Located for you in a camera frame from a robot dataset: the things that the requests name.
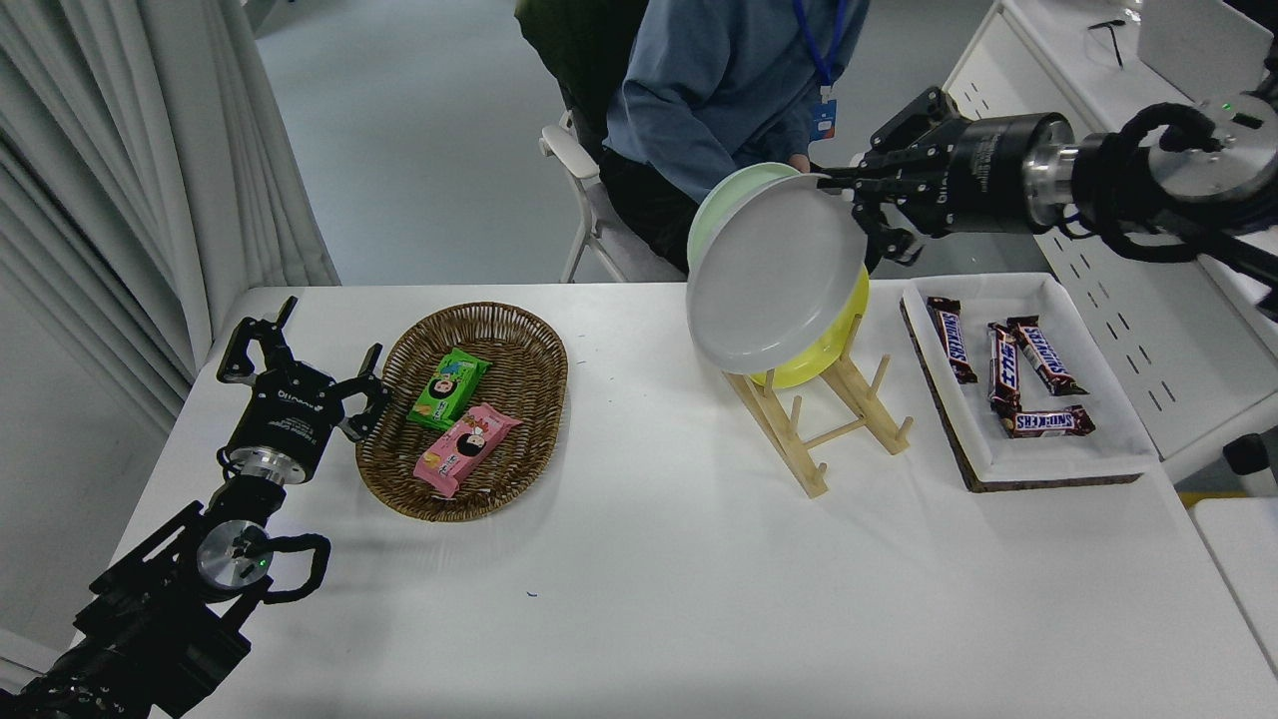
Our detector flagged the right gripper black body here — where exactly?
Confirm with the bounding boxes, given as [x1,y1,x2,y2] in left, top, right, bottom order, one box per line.
[919,112,1075,239]

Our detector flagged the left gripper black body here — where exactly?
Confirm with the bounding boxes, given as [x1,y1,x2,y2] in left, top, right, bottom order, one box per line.
[228,363,346,470]

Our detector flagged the grey plate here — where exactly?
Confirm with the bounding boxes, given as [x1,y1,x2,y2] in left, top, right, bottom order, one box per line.
[685,173,869,376]

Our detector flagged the yellow plate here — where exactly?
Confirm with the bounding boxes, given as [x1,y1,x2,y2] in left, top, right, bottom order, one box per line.
[749,265,871,390]

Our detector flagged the pale green plate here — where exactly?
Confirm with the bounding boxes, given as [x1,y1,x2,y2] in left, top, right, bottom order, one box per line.
[687,162,803,263]

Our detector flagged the wooden plate rack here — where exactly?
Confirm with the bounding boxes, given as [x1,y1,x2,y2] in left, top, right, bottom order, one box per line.
[724,315,914,499]

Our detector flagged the green snack pack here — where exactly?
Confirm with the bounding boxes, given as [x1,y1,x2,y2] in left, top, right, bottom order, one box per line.
[406,347,491,432]

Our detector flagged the pink snack pack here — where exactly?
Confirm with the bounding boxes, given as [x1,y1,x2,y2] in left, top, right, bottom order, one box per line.
[412,402,522,500]

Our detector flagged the brown Snickers chocolate bar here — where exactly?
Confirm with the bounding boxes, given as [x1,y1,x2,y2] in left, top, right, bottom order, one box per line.
[1006,316,1089,397]
[926,297,979,384]
[987,322,1025,415]
[998,406,1096,440]

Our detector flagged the brown wicker basket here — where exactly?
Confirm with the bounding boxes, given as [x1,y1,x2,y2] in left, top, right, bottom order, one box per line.
[354,302,569,523]

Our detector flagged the black-rimmed glasses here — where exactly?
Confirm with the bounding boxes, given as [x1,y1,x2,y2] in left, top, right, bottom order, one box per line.
[1086,17,1127,68]

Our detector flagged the person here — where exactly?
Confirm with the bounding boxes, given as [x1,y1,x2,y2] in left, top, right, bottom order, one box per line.
[599,0,872,279]

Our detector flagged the pale grey curtain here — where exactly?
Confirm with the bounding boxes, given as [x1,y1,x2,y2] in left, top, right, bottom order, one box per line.
[0,0,340,440]

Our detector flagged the white desk with perforated panel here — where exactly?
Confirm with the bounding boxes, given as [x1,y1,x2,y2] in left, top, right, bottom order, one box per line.
[851,0,1278,485]

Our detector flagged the silver laptop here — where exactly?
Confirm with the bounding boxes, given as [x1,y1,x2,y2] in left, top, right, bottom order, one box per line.
[1136,0,1275,77]

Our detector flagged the white tray with cork base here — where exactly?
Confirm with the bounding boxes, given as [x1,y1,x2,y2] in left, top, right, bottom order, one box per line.
[900,273,1164,493]

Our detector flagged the white office chair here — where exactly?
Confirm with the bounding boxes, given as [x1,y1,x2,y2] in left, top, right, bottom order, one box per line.
[514,0,692,284]

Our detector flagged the white side table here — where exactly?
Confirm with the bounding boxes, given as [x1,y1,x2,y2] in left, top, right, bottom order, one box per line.
[1193,496,1278,680]

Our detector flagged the blue lanyard with badge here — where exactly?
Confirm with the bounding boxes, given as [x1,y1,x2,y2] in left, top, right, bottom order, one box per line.
[791,0,850,143]

